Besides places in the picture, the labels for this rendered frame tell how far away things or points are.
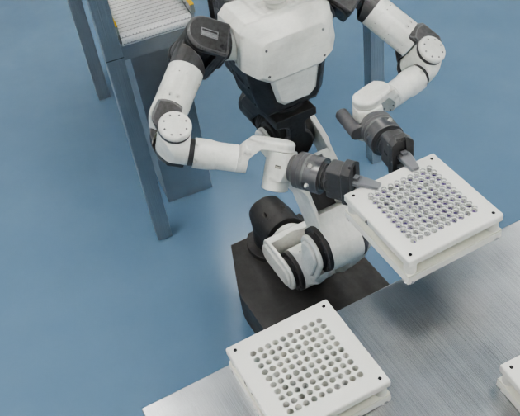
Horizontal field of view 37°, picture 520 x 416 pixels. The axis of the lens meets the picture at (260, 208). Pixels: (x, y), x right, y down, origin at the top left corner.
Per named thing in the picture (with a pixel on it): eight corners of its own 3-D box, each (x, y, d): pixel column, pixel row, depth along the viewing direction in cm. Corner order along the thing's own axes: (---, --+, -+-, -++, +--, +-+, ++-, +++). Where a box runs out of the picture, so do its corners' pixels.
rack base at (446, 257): (501, 236, 169) (502, 229, 167) (408, 285, 162) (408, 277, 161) (432, 174, 185) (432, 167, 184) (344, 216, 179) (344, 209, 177)
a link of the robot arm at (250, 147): (298, 145, 182) (241, 137, 180) (291, 182, 184) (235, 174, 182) (294, 139, 188) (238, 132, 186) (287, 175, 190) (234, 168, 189)
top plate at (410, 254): (503, 220, 165) (504, 214, 164) (408, 269, 159) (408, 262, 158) (432, 158, 182) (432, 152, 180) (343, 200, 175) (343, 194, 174)
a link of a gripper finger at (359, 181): (376, 192, 173) (351, 185, 176) (382, 183, 175) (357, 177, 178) (376, 186, 172) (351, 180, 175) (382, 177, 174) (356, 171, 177)
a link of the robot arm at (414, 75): (390, 115, 205) (434, 82, 214) (408, 98, 196) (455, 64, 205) (364, 84, 206) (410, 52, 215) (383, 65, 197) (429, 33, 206)
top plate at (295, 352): (225, 353, 163) (224, 347, 161) (326, 304, 169) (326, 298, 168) (281, 445, 146) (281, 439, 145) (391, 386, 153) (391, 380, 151)
